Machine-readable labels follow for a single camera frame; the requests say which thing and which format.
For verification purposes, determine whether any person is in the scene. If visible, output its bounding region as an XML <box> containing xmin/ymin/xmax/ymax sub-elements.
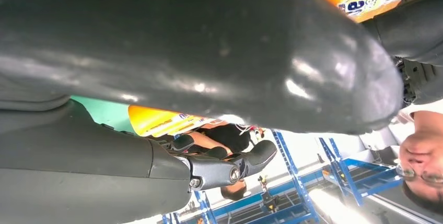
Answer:
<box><xmin>394</xmin><ymin>99</ymin><xmax>443</xmax><ymax>216</ymax></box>
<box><xmin>173</xmin><ymin>123</ymin><xmax>268</xmax><ymax>203</ymax></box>

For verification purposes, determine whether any blue steel shelving rack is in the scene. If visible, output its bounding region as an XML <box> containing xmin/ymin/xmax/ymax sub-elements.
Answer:
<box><xmin>270</xmin><ymin>129</ymin><xmax>405</xmax><ymax>224</ymax></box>
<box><xmin>160</xmin><ymin>181</ymin><xmax>277</xmax><ymax>224</ymax></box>

